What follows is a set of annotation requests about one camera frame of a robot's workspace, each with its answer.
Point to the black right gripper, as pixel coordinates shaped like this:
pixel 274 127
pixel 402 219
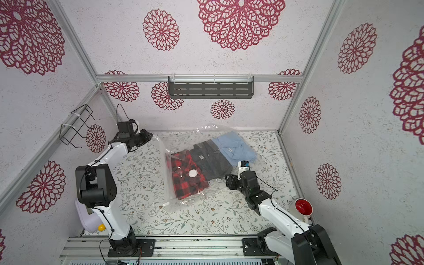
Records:
pixel 235 181

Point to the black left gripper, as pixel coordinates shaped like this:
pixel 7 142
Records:
pixel 147 137

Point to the dark grey shirt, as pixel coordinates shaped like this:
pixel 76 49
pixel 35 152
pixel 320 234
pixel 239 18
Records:
pixel 210 160

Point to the light blue shirt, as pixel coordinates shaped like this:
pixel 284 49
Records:
pixel 234 148

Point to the clear plastic vacuum bag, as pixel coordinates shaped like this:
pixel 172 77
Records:
pixel 171 142

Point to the red black plaid shirt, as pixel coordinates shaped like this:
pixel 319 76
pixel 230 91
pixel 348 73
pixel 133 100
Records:
pixel 187 177

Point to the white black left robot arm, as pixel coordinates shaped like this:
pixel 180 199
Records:
pixel 97 190

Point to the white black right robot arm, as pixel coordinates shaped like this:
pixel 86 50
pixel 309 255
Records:
pixel 289 237

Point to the red white mug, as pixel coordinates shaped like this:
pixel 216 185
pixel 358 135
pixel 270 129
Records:
pixel 301 209

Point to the lilac toy toaster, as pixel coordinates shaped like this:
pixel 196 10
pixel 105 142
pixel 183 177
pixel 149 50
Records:
pixel 90 221

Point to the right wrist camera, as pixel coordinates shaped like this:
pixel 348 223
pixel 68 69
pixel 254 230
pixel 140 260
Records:
pixel 242 167

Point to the black wire wall rack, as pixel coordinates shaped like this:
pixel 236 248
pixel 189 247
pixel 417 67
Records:
pixel 79 118

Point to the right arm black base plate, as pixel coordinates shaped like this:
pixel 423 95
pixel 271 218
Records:
pixel 256 246

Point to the dark grey wall shelf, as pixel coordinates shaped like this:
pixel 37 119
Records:
pixel 211 87

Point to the aluminium mounting rail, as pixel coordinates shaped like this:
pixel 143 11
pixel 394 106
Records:
pixel 172 249

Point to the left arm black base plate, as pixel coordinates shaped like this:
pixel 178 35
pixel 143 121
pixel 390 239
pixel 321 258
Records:
pixel 138 248

